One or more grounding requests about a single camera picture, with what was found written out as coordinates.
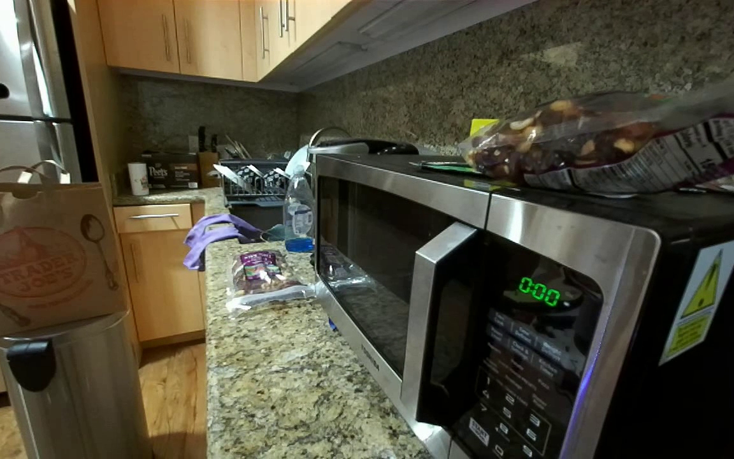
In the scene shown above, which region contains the tan printed paper bag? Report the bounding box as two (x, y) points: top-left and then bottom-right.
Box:
(0, 159), (130, 341)

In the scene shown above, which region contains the dark countertop jar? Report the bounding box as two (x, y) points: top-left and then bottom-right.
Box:
(145, 150), (200, 195)

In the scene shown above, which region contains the clear bottle with blue cap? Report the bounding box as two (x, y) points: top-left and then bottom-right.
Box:
(283, 144), (319, 256)

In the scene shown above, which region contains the upper cabinet carcass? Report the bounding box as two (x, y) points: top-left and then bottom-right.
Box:
(259, 0), (540, 95)

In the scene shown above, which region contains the stainless steel refrigerator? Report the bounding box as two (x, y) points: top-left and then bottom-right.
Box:
(0, 0), (103, 404)

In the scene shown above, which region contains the stainless steel microwave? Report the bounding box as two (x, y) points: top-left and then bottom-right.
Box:
(312, 150), (734, 459)

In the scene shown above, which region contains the teal flat packet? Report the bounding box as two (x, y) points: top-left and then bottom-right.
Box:
(409, 155), (493, 186)

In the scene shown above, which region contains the white cup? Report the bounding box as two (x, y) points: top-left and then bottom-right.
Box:
(126, 160), (153, 199)

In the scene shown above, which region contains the light wood base cabinet door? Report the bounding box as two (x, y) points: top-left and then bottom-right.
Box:
(117, 228), (210, 349)

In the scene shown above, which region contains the plastic bag with purple contents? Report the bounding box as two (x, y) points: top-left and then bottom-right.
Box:
(224, 248), (327, 320)

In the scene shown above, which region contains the yellow box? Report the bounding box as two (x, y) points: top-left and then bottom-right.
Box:
(466, 115), (506, 144)

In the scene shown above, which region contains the stainless steel trash can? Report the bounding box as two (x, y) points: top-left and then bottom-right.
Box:
(0, 310), (155, 459)

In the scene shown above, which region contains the light wood drawer front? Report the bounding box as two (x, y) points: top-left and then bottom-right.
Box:
(112, 201), (196, 237)

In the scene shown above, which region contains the clear trail mix bag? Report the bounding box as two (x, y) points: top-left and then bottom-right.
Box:
(465, 72), (734, 199)

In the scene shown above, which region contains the purple cloth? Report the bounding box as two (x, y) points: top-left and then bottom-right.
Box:
(182, 213), (266, 275)

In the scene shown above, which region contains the brown bottle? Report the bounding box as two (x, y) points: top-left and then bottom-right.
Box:
(195, 125), (222, 191)

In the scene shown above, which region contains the dish rack with dishes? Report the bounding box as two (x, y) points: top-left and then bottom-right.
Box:
(212, 155), (296, 213)

